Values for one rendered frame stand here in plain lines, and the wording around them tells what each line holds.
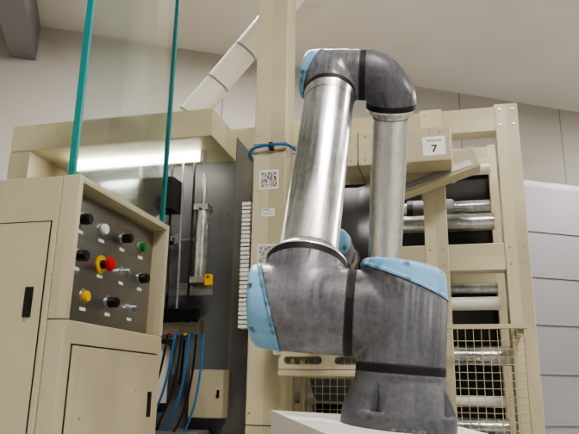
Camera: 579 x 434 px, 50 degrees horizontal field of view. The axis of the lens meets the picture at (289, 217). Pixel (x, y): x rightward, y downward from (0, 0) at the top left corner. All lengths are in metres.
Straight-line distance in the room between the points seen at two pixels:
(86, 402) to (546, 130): 6.05
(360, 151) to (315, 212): 1.49
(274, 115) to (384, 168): 1.04
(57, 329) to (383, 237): 0.82
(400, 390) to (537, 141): 6.08
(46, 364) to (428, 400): 0.95
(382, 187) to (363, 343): 0.56
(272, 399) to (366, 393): 1.23
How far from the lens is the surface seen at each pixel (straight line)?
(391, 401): 1.01
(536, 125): 7.06
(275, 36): 2.64
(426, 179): 2.70
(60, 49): 5.77
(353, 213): 2.09
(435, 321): 1.05
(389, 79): 1.44
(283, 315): 1.04
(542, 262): 6.53
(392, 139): 1.48
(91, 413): 1.75
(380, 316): 1.03
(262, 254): 2.31
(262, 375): 2.26
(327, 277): 1.06
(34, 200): 1.75
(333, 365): 2.10
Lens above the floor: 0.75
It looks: 15 degrees up
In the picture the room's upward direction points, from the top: 1 degrees clockwise
